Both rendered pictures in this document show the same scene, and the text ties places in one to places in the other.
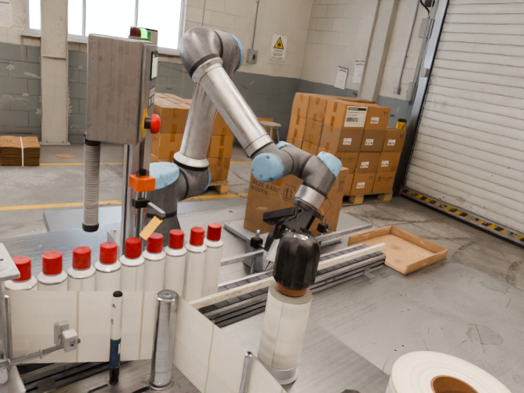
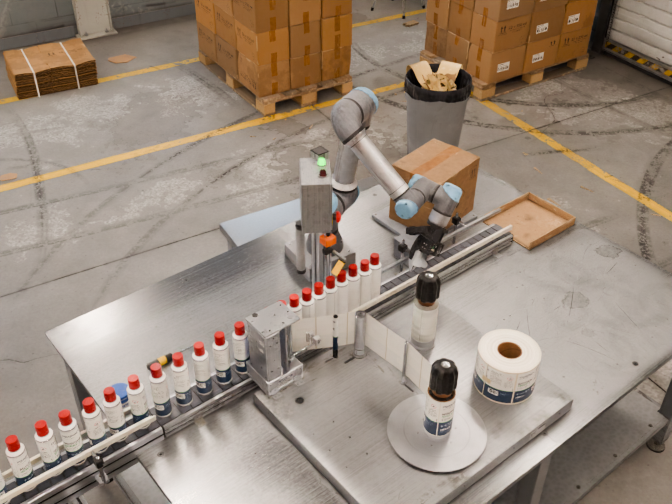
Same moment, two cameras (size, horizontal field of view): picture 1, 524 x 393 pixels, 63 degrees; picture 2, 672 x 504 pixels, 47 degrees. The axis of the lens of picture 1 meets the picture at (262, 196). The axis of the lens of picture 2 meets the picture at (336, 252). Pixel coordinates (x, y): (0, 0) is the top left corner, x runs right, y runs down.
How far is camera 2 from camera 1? 1.83 m
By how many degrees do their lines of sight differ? 20
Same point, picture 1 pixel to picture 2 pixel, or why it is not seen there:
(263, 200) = not seen: hidden behind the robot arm
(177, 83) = not seen: outside the picture
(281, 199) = not seen: hidden behind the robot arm
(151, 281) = (342, 297)
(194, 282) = (366, 292)
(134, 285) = (333, 302)
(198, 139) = (348, 171)
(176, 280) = (355, 293)
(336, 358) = (459, 331)
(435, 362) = (504, 335)
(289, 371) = (429, 342)
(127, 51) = (322, 190)
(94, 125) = (306, 226)
